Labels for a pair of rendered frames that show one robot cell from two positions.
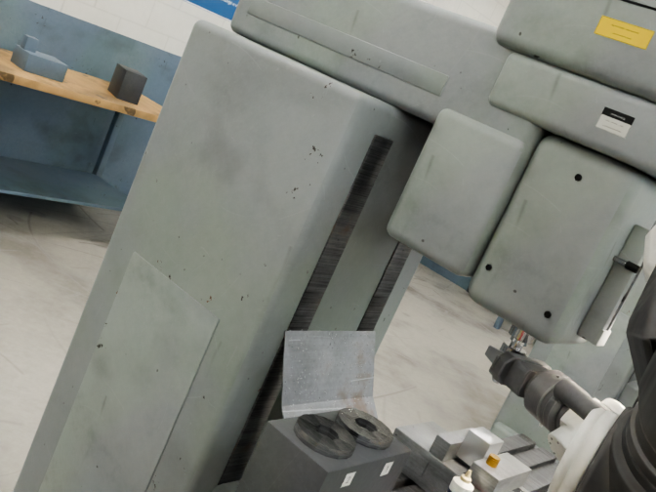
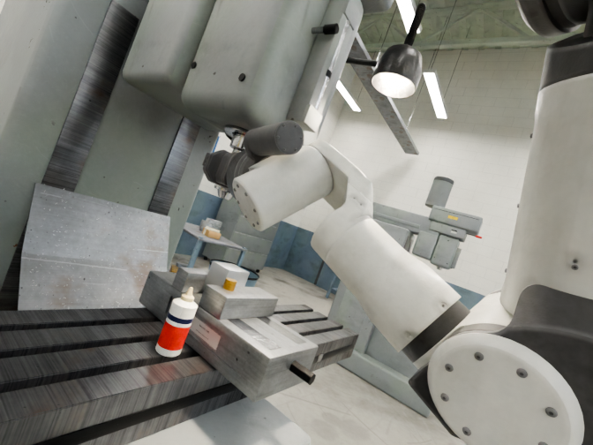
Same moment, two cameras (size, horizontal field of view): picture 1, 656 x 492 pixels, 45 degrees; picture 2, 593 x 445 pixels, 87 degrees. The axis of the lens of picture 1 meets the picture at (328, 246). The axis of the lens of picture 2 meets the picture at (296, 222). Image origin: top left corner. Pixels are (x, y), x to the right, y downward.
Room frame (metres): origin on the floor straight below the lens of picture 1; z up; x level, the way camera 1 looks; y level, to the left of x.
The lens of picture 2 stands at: (0.84, -0.51, 1.19)
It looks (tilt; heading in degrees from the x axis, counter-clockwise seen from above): 1 degrees up; 359
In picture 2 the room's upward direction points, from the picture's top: 20 degrees clockwise
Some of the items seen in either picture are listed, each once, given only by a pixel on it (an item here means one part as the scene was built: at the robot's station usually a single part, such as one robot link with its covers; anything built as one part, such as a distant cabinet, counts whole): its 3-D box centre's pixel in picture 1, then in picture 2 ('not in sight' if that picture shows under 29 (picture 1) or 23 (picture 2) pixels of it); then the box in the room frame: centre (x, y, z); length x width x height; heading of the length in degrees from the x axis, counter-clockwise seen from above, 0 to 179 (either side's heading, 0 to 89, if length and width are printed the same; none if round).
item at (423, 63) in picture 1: (400, 54); not in sight; (1.70, 0.02, 1.66); 0.80 x 0.23 x 0.20; 55
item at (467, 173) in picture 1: (479, 198); (212, 56); (1.52, -0.23, 1.47); 0.24 x 0.19 x 0.26; 145
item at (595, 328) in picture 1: (619, 285); (323, 65); (1.34, -0.47, 1.45); 0.04 x 0.04 x 0.21; 55
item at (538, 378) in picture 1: (538, 388); (250, 178); (1.33, -0.43, 1.23); 0.13 x 0.12 x 0.10; 120
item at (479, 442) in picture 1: (479, 448); (226, 280); (1.47, -0.43, 1.03); 0.06 x 0.05 x 0.06; 144
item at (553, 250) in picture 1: (566, 242); (276, 54); (1.41, -0.38, 1.47); 0.21 x 0.19 x 0.32; 145
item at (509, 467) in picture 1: (499, 473); (241, 301); (1.44, -0.48, 1.01); 0.15 x 0.06 x 0.04; 144
